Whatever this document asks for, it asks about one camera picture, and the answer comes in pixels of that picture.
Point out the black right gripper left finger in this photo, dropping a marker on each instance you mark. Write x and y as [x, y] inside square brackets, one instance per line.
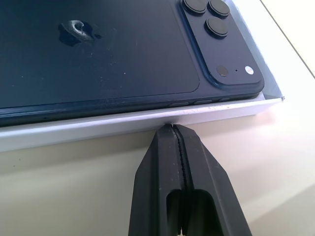
[155, 184]

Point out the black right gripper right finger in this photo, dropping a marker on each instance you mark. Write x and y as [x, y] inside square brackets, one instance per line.
[211, 196]

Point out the dark blue smartphone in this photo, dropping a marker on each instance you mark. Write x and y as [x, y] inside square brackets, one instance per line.
[110, 61]

